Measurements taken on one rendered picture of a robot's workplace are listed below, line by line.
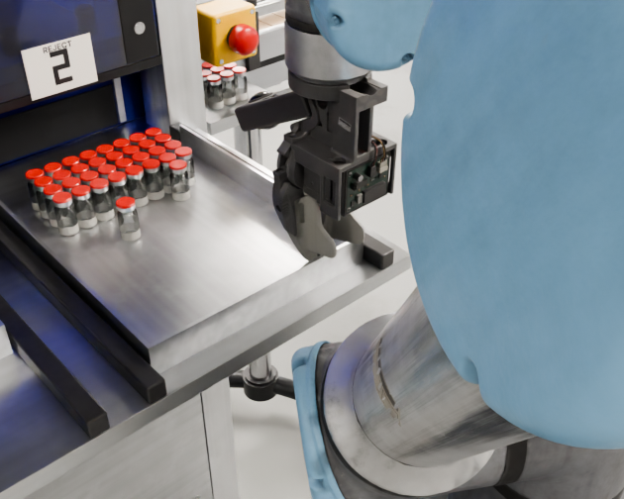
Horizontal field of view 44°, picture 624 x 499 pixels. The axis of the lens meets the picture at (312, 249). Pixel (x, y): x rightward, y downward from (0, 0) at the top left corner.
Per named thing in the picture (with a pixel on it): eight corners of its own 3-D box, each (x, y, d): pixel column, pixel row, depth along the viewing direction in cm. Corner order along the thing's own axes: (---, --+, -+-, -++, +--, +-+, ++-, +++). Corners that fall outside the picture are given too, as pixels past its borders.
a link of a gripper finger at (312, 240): (325, 298, 75) (327, 218, 69) (284, 269, 78) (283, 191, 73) (349, 284, 76) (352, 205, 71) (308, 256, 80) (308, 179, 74)
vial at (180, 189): (168, 196, 94) (164, 162, 91) (183, 190, 95) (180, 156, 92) (178, 204, 92) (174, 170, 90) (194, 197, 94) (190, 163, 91)
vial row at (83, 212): (55, 231, 88) (48, 195, 85) (189, 176, 97) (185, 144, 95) (64, 239, 87) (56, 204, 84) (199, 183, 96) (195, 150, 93)
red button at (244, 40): (222, 52, 106) (220, 24, 104) (245, 46, 108) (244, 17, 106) (239, 60, 104) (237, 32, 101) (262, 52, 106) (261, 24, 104)
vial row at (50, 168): (29, 206, 92) (21, 172, 89) (159, 156, 102) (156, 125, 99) (38, 214, 91) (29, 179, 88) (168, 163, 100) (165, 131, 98)
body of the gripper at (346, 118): (334, 229, 68) (338, 102, 61) (271, 190, 73) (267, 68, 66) (395, 198, 72) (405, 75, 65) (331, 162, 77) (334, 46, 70)
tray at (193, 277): (-5, 219, 90) (-13, 193, 88) (184, 148, 104) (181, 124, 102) (153, 377, 69) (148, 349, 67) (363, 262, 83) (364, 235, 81)
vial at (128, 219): (117, 236, 87) (111, 203, 85) (134, 228, 88) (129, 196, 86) (127, 245, 86) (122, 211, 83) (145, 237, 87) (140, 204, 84)
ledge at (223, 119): (157, 104, 120) (156, 92, 118) (226, 80, 127) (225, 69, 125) (211, 136, 111) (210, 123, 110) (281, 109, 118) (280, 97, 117)
